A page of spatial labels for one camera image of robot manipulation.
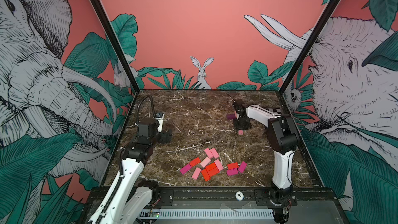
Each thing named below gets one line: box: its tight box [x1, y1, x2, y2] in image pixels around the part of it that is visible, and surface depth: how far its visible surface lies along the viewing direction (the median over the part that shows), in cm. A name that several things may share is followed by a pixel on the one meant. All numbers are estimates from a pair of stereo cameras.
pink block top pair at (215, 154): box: [209, 147, 220, 159], surface depth 90 cm
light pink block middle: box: [200, 156, 211, 168], surface depth 86 cm
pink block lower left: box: [191, 166, 202, 180], surface depth 83 cm
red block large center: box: [205, 161, 220, 178], surface depth 84 cm
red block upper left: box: [189, 157, 202, 168], surface depth 86 cm
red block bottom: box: [201, 168, 211, 182], surface depth 83 cm
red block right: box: [226, 161, 239, 171], surface depth 87 cm
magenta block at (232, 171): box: [226, 168, 239, 177], surface depth 83 cm
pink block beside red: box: [214, 158, 224, 171], surface depth 85 cm
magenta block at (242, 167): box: [237, 161, 248, 174], surface depth 86 cm
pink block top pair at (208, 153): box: [204, 147, 215, 159], surface depth 90 cm
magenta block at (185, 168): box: [179, 163, 192, 175], surface depth 83 cm
